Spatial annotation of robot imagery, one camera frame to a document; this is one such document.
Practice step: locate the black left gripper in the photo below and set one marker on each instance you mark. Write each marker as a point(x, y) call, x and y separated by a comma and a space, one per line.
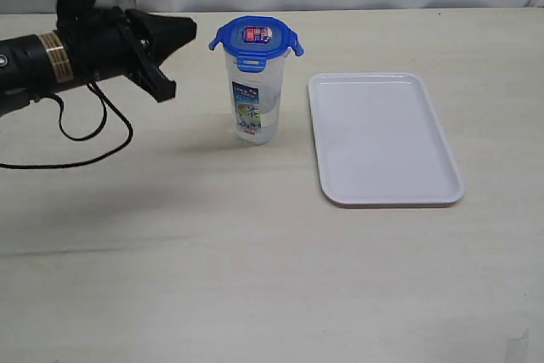
point(132, 44)

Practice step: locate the clear tall plastic container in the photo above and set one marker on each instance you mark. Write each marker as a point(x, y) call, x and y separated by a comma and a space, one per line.
point(256, 98)

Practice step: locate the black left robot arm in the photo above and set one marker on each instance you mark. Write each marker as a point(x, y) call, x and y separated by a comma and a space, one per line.
point(32, 68)

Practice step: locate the white rectangular plastic tray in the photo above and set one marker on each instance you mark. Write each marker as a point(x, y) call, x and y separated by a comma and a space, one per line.
point(379, 143)

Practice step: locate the blue snap-lock lid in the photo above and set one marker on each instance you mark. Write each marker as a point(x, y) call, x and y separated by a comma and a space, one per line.
point(255, 40)

